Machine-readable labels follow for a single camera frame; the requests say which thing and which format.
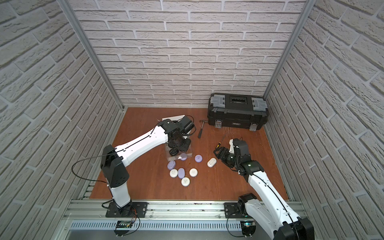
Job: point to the aluminium frame rail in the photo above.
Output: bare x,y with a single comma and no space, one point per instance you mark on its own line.
153,210

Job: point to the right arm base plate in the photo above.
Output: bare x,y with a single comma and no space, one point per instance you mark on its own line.
232,211

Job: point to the purple earphone case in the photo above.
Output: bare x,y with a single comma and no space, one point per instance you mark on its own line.
183,156
198,158
181,173
171,165

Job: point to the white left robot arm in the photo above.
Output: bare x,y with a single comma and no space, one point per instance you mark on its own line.
115,159

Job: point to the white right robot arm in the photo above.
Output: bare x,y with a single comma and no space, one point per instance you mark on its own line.
272,212

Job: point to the steel claw hammer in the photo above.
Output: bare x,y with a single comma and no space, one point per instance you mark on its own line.
202,127

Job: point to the left controller board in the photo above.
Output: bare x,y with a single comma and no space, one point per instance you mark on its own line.
124,228

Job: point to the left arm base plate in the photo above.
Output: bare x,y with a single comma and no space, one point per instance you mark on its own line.
133,209

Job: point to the white drawer cabinet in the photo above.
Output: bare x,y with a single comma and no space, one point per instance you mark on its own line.
174,118

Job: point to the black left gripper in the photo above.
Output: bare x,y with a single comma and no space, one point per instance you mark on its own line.
175,146

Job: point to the white round earphone case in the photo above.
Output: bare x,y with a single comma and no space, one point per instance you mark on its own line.
185,181
174,173
193,172

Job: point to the right controller board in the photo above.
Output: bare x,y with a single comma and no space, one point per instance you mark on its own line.
248,228

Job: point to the controller board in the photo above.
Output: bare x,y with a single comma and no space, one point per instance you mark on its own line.
248,228
124,228

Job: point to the white oblong earphone case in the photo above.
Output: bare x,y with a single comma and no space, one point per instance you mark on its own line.
211,163

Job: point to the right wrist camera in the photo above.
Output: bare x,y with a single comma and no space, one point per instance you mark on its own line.
232,147

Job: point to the black plastic toolbox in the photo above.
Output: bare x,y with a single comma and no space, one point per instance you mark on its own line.
237,111

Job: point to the clear acrylic drawer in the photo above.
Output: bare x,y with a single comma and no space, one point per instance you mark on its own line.
169,158

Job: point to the black round earphone case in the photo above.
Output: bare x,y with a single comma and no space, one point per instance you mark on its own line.
173,151

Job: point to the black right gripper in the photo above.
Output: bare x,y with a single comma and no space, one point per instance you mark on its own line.
222,155

